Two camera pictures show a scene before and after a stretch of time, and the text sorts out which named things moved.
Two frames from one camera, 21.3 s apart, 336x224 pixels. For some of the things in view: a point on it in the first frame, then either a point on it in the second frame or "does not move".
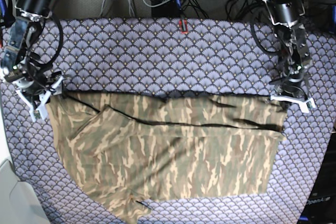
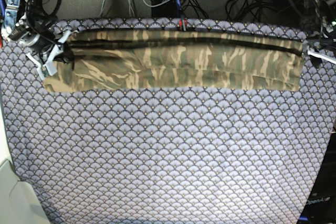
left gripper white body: (35, 93) to (54, 51)
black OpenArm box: (321, 207) does not move
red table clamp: (185, 26) does not move
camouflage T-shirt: (126, 150) to (127, 59)
